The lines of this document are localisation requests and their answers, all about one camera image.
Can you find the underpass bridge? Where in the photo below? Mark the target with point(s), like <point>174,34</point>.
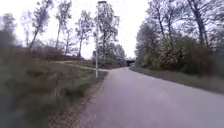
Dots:
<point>130,61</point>

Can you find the narrow side path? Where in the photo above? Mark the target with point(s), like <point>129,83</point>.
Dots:
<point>83,67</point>

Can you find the row of tall thin trees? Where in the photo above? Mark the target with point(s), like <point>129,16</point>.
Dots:
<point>83,30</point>

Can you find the grey asphalt path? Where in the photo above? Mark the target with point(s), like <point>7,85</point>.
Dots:
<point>140,100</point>

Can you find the thick trees and bushes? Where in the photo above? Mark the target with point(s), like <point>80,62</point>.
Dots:
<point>180,43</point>

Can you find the grass verge below thick trees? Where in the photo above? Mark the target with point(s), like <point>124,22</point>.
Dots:
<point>186,79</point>

